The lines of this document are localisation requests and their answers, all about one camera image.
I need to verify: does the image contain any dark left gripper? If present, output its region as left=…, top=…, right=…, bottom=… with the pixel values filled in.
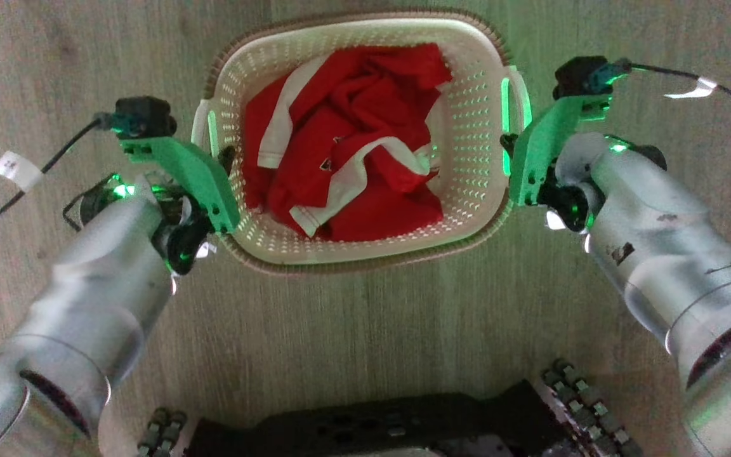
left=150, top=146, right=238, bottom=277

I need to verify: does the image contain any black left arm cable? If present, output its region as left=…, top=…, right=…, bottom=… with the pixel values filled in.
left=0, top=116, right=117, bottom=256

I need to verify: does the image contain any red and white garment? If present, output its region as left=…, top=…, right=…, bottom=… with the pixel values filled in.
left=240, top=43, right=454, bottom=243

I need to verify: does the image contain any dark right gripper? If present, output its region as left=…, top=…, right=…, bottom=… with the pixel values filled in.
left=500, top=132, right=596, bottom=233

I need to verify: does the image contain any white cable tag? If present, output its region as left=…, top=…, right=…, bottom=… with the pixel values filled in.
left=664, top=77, right=719, bottom=100
left=0, top=150, right=44, bottom=193

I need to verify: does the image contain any cream perforated laundry basket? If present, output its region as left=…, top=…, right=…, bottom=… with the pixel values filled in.
left=190, top=9, right=533, bottom=275

